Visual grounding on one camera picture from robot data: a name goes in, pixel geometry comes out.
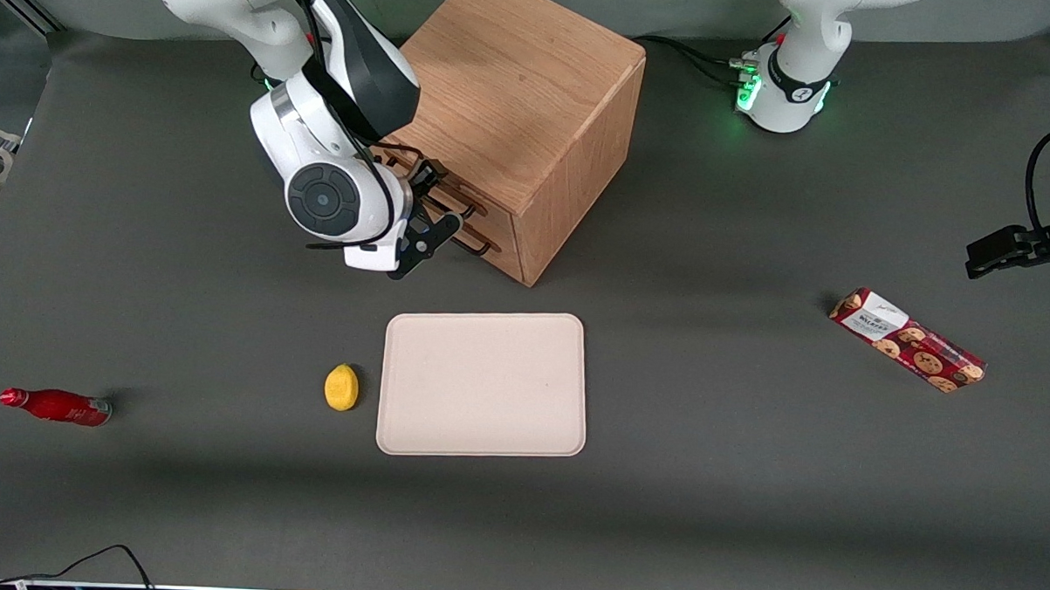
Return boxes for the beige rectangular tray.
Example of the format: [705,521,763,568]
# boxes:
[375,306,592,463]

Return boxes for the black metal drawer handle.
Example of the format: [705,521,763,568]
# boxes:
[377,144,480,223]
[443,221,493,258]

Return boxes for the red cookie box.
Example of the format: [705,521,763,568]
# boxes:
[827,286,990,395]

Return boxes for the thin black table-edge cable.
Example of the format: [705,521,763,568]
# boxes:
[0,539,157,590]

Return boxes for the wooden drawer below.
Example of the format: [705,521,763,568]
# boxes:
[438,214,531,284]

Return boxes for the yellow lemon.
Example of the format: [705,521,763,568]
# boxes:
[324,363,361,412]

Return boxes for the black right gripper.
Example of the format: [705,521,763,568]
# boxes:
[387,158,471,285]

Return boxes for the black cable along right arm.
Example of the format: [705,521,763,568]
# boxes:
[264,0,407,255]

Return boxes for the wooden drawer with handle grasped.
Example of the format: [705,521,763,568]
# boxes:
[372,140,519,244]

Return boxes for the black left arm base cables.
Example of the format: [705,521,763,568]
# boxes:
[630,34,764,91]

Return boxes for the wooden drawer cabinet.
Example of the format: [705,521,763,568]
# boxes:
[364,0,649,291]

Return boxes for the red bottle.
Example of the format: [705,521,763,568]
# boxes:
[0,387,113,429]

